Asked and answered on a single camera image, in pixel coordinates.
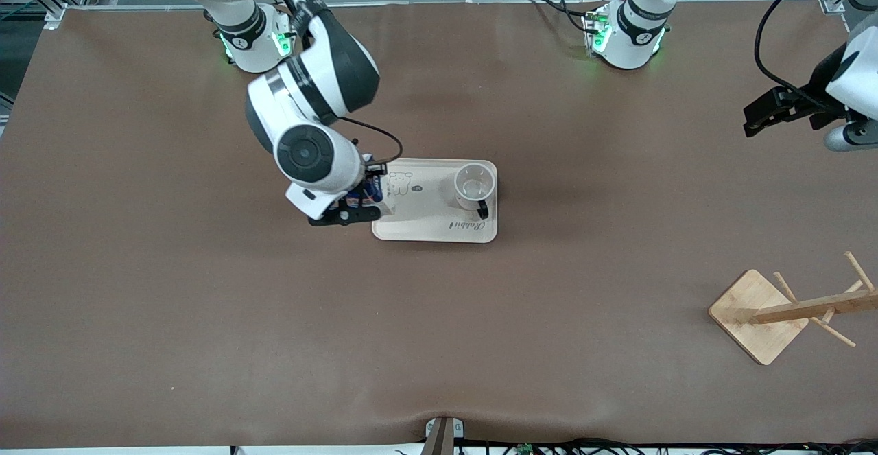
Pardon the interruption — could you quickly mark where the wooden mug rack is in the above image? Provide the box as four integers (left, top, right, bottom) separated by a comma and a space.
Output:
708, 251, 878, 366

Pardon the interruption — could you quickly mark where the cream rectangular rabbit tray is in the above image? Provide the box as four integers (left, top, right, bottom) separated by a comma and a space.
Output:
371, 158, 499, 244

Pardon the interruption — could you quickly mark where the white smiley mug black handle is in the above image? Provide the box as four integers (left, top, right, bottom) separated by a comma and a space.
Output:
453, 163, 496, 220

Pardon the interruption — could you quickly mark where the metal table edge bracket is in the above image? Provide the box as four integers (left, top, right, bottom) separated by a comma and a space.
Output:
422, 416, 465, 455

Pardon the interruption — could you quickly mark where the black base cable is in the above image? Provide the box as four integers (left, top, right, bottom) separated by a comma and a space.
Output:
527, 0, 591, 34

